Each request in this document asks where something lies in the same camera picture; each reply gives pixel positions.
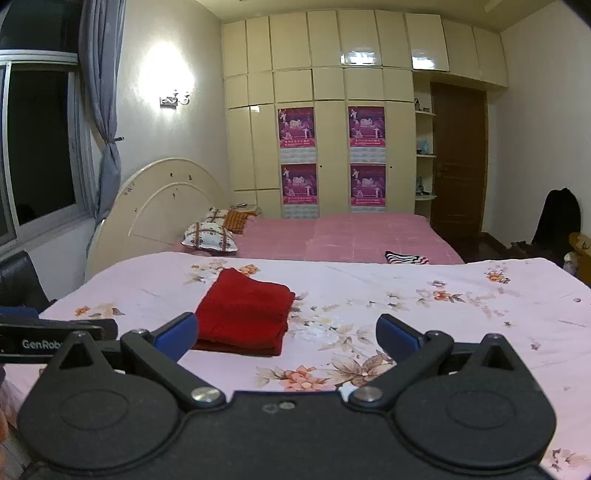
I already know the cream corner shelf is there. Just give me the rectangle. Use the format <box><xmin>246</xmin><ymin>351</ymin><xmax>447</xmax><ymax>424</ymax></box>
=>
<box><xmin>413</xmin><ymin>95</ymin><xmax>438</xmax><ymax>217</ymax></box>

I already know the wall lamp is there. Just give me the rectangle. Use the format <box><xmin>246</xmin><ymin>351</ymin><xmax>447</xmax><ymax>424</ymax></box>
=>
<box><xmin>159</xmin><ymin>89</ymin><xmax>191</xmax><ymax>108</ymax></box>

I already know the striped cloth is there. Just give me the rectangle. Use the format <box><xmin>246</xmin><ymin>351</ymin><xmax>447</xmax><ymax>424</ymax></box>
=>
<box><xmin>385</xmin><ymin>250</ymin><xmax>430</xmax><ymax>265</ymax></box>

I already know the cream arched headboard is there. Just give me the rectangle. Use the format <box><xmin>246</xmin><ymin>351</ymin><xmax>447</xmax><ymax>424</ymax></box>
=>
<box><xmin>85</xmin><ymin>158</ymin><xmax>232</xmax><ymax>280</ymax></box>

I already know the grey curtain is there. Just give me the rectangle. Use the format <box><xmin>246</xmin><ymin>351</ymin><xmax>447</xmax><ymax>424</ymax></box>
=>
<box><xmin>78</xmin><ymin>0</ymin><xmax>127</xmax><ymax>220</ymax></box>

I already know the window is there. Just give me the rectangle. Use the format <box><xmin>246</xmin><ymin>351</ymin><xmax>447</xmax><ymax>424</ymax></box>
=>
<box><xmin>0</xmin><ymin>51</ymin><xmax>98</xmax><ymax>245</ymax></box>

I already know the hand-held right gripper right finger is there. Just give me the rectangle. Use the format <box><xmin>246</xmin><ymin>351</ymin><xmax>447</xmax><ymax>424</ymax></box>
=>
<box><xmin>347</xmin><ymin>314</ymin><xmax>530</xmax><ymax>410</ymax></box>

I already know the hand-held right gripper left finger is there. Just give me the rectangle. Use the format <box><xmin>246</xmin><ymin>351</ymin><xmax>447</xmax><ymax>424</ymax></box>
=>
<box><xmin>45</xmin><ymin>312</ymin><xmax>227</xmax><ymax>413</ymax></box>

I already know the black leather chair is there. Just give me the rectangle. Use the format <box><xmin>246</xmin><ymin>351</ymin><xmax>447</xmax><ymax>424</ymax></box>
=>
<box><xmin>0</xmin><ymin>251</ymin><xmax>52</xmax><ymax>308</ymax></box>

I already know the brown wooden door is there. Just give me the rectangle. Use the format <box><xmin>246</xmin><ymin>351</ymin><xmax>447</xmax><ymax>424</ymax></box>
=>
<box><xmin>430</xmin><ymin>82</ymin><xmax>489</xmax><ymax>238</ymax></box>

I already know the purple wall poster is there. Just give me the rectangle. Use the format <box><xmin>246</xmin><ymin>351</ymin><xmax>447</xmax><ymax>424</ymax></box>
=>
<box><xmin>278</xmin><ymin>107</ymin><xmax>315</xmax><ymax>148</ymax></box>
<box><xmin>348</xmin><ymin>106</ymin><xmax>386</xmax><ymax>147</ymax></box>
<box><xmin>281</xmin><ymin>163</ymin><xmax>318</xmax><ymax>206</ymax></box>
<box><xmin>350</xmin><ymin>164</ymin><xmax>387</xmax><ymax>207</ymax></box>

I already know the red beaded sweater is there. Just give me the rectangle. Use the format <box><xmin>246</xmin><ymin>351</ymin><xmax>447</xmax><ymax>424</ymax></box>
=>
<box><xmin>191</xmin><ymin>268</ymin><xmax>296</xmax><ymax>357</ymax></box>

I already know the wooden footboard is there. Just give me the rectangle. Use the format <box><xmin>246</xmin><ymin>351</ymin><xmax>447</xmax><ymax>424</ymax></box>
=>
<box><xmin>568</xmin><ymin>232</ymin><xmax>591</xmax><ymax>287</ymax></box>

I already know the cream wardrobe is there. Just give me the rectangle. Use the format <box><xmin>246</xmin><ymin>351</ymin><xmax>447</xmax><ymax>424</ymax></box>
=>
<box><xmin>222</xmin><ymin>10</ymin><xmax>509</xmax><ymax>220</ymax></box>

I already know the white floral bed sheet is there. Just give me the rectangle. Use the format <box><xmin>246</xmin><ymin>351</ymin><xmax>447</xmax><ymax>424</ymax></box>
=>
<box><xmin>0</xmin><ymin>251</ymin><xmax>591</xmax><ymax>480</ymax></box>

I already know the pink bed sheet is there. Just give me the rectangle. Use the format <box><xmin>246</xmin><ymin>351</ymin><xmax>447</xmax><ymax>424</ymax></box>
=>
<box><xmin>173</xmin><ymin>212</ymin><xmax>465</xmax><ymax>265</ymax></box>

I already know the orange pillow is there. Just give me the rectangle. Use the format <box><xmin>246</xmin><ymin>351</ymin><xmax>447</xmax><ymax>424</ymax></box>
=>
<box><xmin>225</xmin><ymin>210</ymin><xmax>250</xmax><ymax>234</ymax></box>

